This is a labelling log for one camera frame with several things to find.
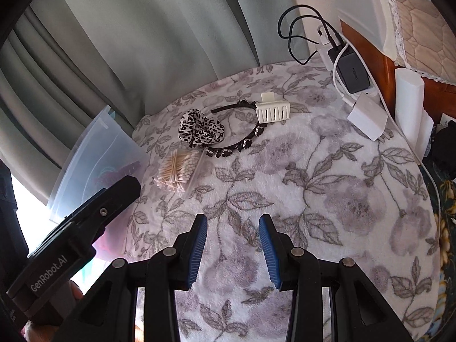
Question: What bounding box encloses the short white cylinder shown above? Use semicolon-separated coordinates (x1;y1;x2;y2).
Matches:
415;109;436;158

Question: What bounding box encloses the black cable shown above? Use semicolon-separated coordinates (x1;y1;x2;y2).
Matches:
278;5;348;65

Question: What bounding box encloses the white headboard panel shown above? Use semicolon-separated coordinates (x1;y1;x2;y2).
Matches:
313;0;396;59

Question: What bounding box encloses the white cable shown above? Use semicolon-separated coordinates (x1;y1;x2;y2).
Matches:
331;43;357;107

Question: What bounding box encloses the clear plastic storage bin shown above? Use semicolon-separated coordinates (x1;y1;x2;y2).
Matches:
46;105;150;260

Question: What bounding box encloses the dark floral bedsheet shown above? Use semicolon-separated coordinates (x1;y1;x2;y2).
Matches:
426;160;456;332

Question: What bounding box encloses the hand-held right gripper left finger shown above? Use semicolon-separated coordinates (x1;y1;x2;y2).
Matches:
66;214;208;342

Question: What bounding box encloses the bag of cotton swabs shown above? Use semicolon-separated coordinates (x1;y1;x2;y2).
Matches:
153;148;207;198

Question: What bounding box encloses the cream claw clip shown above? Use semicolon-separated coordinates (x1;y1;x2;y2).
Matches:
255;92;291;126

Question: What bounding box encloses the green curtain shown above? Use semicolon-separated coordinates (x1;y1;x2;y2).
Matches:
53;0;310;115

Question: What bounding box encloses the floral fleece blanket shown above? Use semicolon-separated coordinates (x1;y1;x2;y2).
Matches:
121;60;440;342

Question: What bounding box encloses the leopard print bow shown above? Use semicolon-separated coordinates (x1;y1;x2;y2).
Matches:
178;109;227;148

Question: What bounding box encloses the small white charger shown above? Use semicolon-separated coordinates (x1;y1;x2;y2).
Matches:
315;25;337;70

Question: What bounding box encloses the large white charger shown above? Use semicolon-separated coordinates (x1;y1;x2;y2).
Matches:
347;93;389;142

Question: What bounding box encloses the quilted lace cover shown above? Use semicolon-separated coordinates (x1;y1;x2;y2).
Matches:
370;0;456;86

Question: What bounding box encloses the black charger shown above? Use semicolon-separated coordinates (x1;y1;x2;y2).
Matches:
335;44;371;93

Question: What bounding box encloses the black flower headband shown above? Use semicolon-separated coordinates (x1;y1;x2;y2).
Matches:
206;100;266;160

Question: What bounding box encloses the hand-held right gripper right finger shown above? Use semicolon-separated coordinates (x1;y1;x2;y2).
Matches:
258;214;396;342

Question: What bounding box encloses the person's left hand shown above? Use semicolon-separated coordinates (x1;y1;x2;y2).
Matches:
21;280;85;342

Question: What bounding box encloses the black pouch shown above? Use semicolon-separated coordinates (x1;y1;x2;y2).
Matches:
427;121;456;164

